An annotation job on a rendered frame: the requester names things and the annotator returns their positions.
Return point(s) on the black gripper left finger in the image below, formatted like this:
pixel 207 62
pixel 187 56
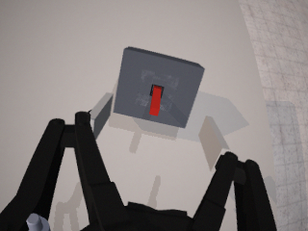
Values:
pixel 30 208

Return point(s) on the grey square panel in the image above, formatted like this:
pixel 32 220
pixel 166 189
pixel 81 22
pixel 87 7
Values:
pixel 141 70

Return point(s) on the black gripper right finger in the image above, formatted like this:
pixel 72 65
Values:
pixel 252 202

